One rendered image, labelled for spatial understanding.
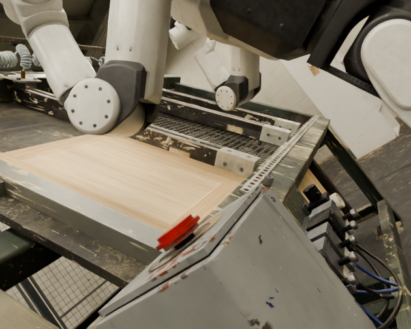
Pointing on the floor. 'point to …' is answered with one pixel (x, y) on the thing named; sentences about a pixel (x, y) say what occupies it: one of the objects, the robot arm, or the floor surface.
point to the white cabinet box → (346, 106)
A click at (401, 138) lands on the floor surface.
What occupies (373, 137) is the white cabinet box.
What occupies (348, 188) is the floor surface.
